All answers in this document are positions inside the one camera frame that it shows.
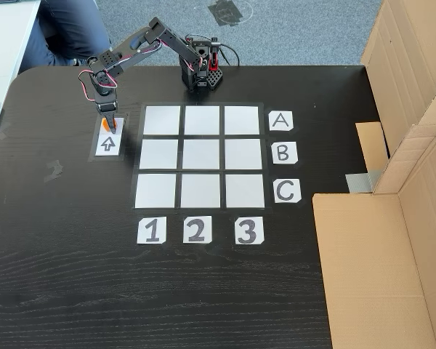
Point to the paper sheet number 2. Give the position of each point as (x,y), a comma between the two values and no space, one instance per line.
(187,238)

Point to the red black base clamp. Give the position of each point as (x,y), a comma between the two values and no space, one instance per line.
(213,60)

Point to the person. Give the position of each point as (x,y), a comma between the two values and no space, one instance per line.
(69,32)

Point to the paper sheet number 1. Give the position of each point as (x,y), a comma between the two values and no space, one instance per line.
(141,238)

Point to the round orange token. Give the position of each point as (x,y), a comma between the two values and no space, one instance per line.
(104,124)

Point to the large brown cardboard box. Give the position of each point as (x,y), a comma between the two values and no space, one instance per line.
(367,272)

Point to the white nine-square grid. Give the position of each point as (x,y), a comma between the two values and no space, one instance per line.
(200,120)

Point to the clear tape scraps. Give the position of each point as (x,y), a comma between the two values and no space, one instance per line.
(53,172)

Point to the white arrow paper sheet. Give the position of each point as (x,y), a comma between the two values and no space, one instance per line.
(100,151)

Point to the paper sheet letter C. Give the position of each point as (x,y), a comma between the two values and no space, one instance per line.
(278,199)

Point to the paper sheet letter B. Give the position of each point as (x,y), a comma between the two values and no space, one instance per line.
(292,160)

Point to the paper sheet number 3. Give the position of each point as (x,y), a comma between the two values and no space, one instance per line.
(239,240)

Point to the paper sheet letter A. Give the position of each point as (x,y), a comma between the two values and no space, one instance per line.
(274,127)

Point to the white desk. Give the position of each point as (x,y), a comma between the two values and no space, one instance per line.
(3,36)

